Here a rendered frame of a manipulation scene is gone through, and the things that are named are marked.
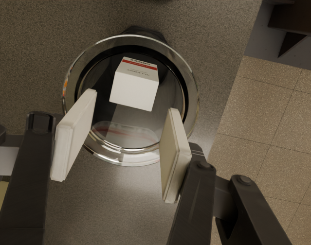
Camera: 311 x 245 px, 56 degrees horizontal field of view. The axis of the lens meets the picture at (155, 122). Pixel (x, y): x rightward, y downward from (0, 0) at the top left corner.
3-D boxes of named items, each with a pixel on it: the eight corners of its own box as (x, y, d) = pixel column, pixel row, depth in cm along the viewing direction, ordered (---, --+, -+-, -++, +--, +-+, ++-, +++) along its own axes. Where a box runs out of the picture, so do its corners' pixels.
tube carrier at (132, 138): (96, 88, 44) (52, 152, 24) (110, 13, 41) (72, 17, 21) (166, 104, 45) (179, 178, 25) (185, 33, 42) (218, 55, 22)
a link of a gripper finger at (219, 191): (192, 186, 13) (257, 200, 13) (180, 139, 17) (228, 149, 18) (183, 215, 13) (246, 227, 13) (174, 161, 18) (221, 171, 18)
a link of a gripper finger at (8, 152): (38, 187, 13) (-34, 173, 12) (68, 139, 17) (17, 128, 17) (42, 156, 12) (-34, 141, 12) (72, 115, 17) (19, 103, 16)
